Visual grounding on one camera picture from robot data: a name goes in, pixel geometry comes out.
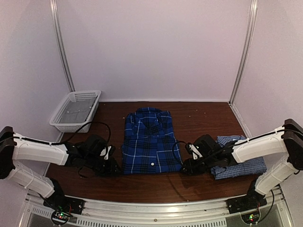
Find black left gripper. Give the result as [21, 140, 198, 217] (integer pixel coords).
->
[84, 153, 123, 177]

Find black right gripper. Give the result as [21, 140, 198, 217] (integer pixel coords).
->
[180, 154, 217, 176]

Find dark blue plaid shirt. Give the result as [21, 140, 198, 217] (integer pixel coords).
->
[121, 107, 182, 175]

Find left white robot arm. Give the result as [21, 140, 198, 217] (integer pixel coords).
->
[0, 126, 121, 210]

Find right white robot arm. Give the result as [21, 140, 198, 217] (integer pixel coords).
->
[181, 119, 303, 209]

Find grey folded shirt in basket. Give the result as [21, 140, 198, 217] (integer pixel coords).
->
[60, 99, 95, 123]

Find folded blue gingham shirt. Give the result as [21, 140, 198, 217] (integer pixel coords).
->
[210, 135, 267, 180]

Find white plastic mesh basket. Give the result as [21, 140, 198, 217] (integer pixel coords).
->
[49, 90, 102, 133]

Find left circuit board with leds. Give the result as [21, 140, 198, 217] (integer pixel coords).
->
[51, 211, 73, 225]

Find circuit board with leds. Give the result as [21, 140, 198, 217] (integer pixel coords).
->
[51, 211, 73, 225]
[241, 211, 260, 225]

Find right circuit board with leds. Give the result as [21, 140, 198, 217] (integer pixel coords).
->
[241, 211, 260, 225]

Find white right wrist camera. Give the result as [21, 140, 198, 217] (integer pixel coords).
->
[187, 143, 203, 160]

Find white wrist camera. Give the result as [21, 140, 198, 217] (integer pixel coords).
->
[100, 146, 116, 160]
[187, 143, 203, 160]

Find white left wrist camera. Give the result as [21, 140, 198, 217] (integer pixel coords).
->
[100, 146, 116, 160]

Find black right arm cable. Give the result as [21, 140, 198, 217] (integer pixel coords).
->
[172, 140, 190, 166]

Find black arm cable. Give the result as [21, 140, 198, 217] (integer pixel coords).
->
[59, 121, 112, 145]
[172, 140, 190, 166]

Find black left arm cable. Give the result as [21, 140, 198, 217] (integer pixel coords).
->
[59, 121, 112, 145]

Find aluminium front rail frame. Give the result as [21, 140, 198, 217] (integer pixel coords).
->
[17, 186, 294, 227]

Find aluminium corner post left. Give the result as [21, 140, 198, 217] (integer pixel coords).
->
[50, 0, 75, 92]

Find aluminium corner post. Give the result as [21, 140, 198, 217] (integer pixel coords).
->
[229, 0, 258, 106]
[50, 0, 75, 92]

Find aluminium corner post right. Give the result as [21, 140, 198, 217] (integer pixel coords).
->
[229, 0, 258, 106]

